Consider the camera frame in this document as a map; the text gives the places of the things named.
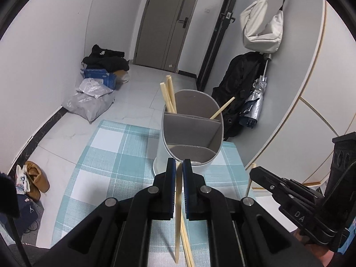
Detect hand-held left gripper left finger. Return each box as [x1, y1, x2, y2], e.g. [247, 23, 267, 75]
[33, 158, 177, 267]

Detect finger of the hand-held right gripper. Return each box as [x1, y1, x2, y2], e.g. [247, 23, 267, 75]
[249, 166, 323, 210]

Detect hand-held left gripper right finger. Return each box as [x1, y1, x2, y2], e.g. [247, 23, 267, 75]
[182, 159, 324, 267]

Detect grey utensil holder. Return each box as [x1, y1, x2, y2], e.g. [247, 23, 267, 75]
[153, 89, 224, 177]

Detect white shoulder bag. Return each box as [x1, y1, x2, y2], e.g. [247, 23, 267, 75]
[240, 0, 290, 53]

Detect person's right hand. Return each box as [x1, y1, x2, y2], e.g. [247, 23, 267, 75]
[296, 227, 338, 267]

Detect teal checked tablecloth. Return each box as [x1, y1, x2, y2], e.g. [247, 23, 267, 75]
[51, 119, 256, 267]

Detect silver folded umbrella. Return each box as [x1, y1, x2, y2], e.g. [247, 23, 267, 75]
[239, 57, 271, 128]

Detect white cabinet with gold trim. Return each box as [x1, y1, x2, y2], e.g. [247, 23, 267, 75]
[245, 0, 356, 187]

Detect grey plastic bag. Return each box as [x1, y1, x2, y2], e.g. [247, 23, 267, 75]
[62, 92, 116, 124]
[76, 78, 114, 99]

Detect black hanging jacket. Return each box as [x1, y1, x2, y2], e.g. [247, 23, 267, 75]
[211, 51, 265, 142]

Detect beige bag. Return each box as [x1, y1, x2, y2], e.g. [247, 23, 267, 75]
[114, 69, 131, 83]

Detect blue cardboard box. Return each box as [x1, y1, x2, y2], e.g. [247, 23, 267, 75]
[84, 68, 117, 89]

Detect dark metal door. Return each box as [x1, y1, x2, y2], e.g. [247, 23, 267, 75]
[196, 0, 240, 92]

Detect black clothes pile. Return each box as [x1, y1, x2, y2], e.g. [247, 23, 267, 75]
[82, 44, 130, 73]

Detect dark blue bag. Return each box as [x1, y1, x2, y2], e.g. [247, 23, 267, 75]
[15, 193, 43, 235]

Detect white printed plastic bag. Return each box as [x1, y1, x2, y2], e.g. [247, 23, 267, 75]
[15, 165, 31, 194]

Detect grey-brown door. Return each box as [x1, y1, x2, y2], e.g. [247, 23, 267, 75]
[133, 0, 205, 73]

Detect dark object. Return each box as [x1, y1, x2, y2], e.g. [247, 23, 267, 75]
[0, 172, 32, 267]

